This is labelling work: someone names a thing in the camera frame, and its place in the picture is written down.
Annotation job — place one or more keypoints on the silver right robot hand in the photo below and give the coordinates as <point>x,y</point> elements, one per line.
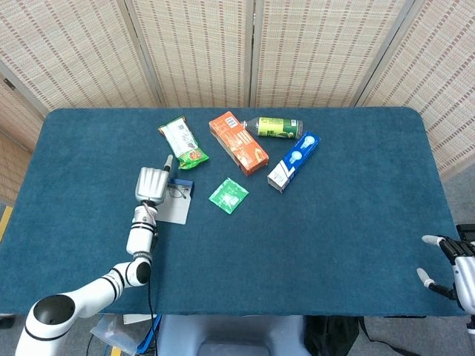
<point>465,274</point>

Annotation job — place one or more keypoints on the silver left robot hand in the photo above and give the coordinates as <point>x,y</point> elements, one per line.
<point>150,185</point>

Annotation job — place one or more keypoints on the thin wire-frame eyeglasses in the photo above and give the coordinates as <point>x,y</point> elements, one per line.
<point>178,192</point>

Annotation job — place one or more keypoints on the navy blue glasses case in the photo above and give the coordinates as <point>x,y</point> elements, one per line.
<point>174,212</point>

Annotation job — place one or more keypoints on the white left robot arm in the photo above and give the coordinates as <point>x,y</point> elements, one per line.
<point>139,237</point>

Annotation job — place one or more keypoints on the black equipment box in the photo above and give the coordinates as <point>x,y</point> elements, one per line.
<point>465,231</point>

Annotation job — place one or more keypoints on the green snack bag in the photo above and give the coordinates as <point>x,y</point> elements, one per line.
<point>182,141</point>

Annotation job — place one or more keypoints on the green flat sachet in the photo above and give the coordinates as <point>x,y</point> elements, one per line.
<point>228,196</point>

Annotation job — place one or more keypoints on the orange carton box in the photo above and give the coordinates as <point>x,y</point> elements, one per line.
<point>237,142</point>

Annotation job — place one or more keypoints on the white paper sheet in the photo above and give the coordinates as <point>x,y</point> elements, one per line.
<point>137,319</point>

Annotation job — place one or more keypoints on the green label tea bottle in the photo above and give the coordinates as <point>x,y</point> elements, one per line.
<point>274,128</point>

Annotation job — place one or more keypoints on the woven bamboo screen panel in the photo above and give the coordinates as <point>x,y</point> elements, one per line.
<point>74,48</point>
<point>196,48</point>
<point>438,81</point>
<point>319,48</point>
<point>15,118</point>

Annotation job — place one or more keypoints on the blue light bulb box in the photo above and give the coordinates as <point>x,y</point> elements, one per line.
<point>295,159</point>

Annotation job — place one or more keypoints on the black bag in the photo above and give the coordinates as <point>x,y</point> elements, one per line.
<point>330,335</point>

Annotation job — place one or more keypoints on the clear plastic bag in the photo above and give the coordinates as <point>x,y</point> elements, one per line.
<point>113,333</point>

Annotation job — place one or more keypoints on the blue felt table cover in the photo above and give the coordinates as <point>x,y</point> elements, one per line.
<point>297,241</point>

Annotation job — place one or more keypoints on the grey robot torso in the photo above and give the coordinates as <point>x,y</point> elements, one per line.
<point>230,335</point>

